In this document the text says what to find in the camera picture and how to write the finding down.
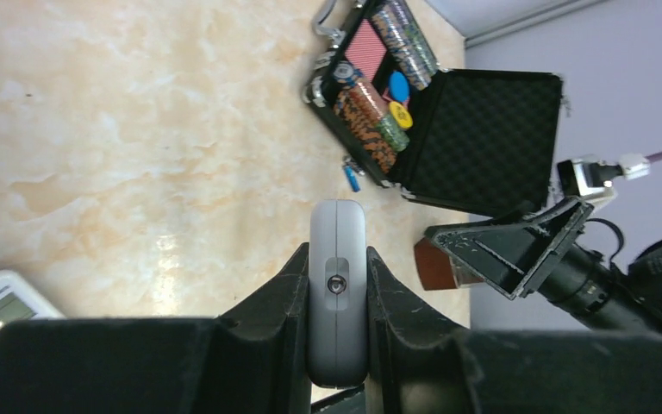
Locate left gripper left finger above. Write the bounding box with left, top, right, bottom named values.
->
left=0, top=244, right=310, bottom=413

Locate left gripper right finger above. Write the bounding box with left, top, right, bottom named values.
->
left=365, top=248, right=662, bottom=413

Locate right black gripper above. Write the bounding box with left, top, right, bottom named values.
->
left=425, top=197, right=594, bottom=300

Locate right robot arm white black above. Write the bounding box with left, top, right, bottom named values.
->
left=424, top=197, right=662, bottom=335

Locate black poker chip case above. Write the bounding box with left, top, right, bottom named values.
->
left=303, top=1, right=563, bottom=217

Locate green chip stack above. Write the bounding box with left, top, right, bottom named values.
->
left=377, top=114, right=409, bottom=153

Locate yellow dealer chip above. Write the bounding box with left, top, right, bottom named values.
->
left=389, top=101, right=414, bottom=130

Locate blue battery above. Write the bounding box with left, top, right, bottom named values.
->
left=343, top=164, right=360, bottom=192

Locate blue dealer chip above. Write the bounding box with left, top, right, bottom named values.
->
left=388, top=71, right=410, bottom=104

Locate orange black chip row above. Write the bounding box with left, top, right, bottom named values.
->
left=334, top=91, right=397, bottom=173

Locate pink card deck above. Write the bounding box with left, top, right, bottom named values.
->
left=345, top=19, right=386, bottom=81

